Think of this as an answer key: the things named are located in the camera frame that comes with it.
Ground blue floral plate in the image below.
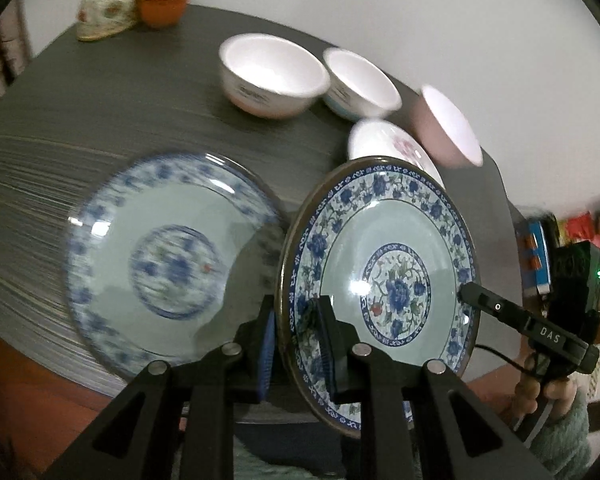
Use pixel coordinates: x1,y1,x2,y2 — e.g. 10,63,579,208
64,152,287,378
275,156,480,438

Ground large pink bowl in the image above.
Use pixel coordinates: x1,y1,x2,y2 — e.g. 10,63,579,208
411,84,483,168

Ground white plate pink flowers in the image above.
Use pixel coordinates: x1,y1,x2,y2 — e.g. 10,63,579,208
347,118,444,186

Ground white bowl blue base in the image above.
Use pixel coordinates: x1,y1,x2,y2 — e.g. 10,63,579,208
323,48,402,122

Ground white bowl pink base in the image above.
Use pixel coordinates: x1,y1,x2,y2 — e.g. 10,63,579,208
219,32,330,119

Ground teal fuzzy sleeve forearm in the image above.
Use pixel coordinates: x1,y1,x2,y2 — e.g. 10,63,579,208
530,389,591,479

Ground right hand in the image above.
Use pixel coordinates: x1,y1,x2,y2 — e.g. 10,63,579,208
491,351,588,434

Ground cluttered side shelf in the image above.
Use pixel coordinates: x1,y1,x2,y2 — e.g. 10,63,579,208
514,209,600,306

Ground blue floral plate on table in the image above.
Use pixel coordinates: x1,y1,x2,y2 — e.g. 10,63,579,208
64,152,287,378

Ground orange lidded cup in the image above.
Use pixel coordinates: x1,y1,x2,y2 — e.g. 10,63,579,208
136,0,189,29

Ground wooden chair back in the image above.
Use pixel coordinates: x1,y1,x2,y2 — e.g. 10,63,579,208
0,0,32,101

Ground black cable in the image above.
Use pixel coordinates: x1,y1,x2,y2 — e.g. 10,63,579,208
474,342,541,376

